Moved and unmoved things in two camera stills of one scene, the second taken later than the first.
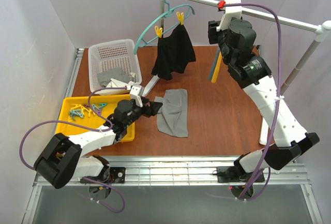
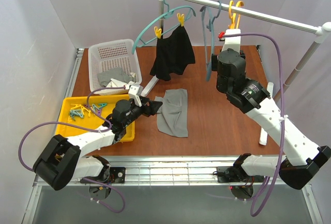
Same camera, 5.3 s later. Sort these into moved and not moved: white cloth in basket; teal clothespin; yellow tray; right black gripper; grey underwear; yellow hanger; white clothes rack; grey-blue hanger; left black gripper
Moved: right black gripper; yellow hanger; grey-blue hanger
Not moved: left black gripper; teal clothespin; grey underwear; white clothes rack; yellow tray; white cloth in basket
